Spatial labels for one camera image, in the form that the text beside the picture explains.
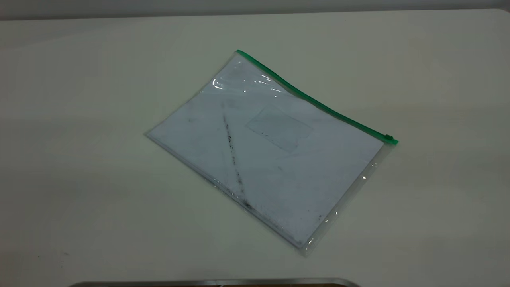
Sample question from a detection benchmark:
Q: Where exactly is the clear plastic zipper bag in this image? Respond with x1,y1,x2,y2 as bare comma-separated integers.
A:
144,49,399,257

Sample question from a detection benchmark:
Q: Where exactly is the silver metal rim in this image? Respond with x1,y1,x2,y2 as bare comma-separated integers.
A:
68,278,361,287

